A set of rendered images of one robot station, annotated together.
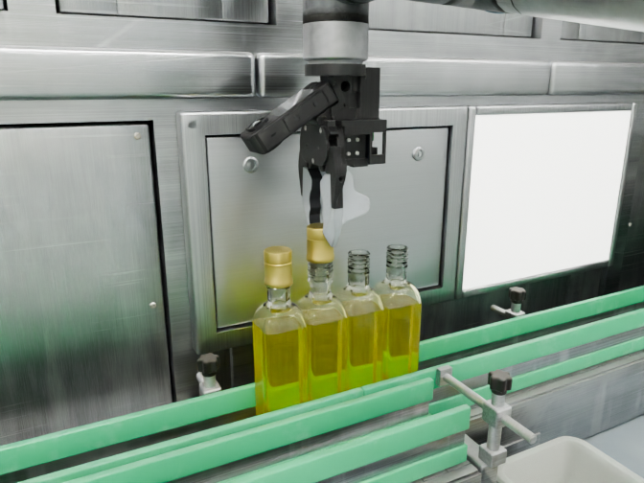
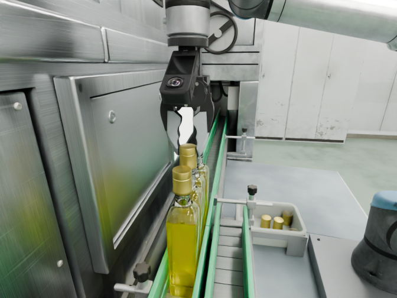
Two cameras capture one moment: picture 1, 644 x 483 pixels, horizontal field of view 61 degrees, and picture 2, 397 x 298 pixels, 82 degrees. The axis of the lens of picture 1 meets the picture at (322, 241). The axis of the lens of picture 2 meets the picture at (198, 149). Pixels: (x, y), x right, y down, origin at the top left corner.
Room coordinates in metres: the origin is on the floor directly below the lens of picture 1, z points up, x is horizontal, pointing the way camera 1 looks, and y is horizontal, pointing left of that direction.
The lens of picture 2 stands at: (0.39, 0.33, 1.33)
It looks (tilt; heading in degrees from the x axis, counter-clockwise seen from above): 20 degrees down; 305
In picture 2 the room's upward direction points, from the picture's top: straight up
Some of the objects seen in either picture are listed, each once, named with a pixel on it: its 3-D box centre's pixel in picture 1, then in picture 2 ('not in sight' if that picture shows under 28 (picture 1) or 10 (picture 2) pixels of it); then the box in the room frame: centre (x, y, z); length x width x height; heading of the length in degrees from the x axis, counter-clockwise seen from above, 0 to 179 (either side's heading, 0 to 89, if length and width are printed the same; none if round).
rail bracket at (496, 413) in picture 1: (482, 408); (242, 204); (0.62, -0.21, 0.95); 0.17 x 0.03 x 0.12; 27
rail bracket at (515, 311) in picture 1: (505, 319); not in sight; (0.91, -0.33, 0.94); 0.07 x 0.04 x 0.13; 27
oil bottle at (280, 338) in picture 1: (280, 379); (184, 247); (0.63, 0.05, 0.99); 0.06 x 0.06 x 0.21; 26
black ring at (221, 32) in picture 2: not in sight; (218, 33); (1.11, -0.87, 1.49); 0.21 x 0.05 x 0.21; 27
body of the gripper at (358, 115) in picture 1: (340, 117); (189, 75); (0.66, -0.02, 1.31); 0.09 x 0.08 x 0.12; 117
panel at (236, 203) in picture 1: (448, 207); (166, 122); (0.91, -0.22, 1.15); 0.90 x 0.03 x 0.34; 117
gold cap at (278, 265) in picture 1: (278, 266); (182, 180); (0.63, 0.05, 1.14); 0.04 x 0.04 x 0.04
